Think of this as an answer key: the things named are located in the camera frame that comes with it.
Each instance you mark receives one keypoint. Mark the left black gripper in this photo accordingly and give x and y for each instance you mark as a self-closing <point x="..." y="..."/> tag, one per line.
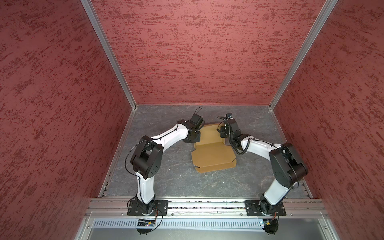
<point x="197" y="139"/>

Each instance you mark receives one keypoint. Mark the aluminium front rail frame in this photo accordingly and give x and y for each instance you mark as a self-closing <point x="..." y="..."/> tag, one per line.
<point x="200" y="214"/>

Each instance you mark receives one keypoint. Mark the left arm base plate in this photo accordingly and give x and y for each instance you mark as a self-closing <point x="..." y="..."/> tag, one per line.
<point x="153" y="208"/>

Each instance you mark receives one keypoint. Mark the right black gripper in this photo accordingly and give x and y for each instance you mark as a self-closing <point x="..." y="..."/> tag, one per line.
<point x="222" y="130"/>

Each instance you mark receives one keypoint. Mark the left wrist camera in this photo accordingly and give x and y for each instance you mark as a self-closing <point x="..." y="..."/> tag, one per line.
<point x="196" y="120"/>

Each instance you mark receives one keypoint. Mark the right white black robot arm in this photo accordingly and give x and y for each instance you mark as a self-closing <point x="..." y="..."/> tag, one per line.
<point x="287" y="165"/>

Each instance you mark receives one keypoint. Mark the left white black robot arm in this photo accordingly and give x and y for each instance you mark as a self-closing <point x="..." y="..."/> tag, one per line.
<point x="147" y="157"/>

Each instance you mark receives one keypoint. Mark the left small circuit board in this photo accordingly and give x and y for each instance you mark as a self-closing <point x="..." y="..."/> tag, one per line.
<point x="146" y="223"/>

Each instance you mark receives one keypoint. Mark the aluminium corner post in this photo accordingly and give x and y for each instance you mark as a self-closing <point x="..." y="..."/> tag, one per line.
<point x="317" y="26"/>
<point x="92" y="15"/>

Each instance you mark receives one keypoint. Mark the right aluminium corner post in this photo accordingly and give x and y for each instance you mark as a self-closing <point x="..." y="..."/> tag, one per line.
<point x="317" y="26"/>

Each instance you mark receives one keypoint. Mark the small circuit board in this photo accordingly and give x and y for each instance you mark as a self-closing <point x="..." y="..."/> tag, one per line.
<point x="267" y="223"/>
<point x="146" y="223"/>

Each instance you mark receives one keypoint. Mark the right small circuit board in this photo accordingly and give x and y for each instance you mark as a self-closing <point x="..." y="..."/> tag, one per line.
<point x="267" y="223"/>

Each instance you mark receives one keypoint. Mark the brown cardboard box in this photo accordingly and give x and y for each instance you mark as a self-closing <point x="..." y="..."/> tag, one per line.
<point x="211" y="153"/>

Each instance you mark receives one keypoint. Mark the left aluminium corner post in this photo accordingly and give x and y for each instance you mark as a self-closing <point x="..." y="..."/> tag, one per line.
<point x="92" y="15"/>

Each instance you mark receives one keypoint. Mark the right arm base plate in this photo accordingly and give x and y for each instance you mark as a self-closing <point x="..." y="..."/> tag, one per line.
<point x="257" y="208"/>

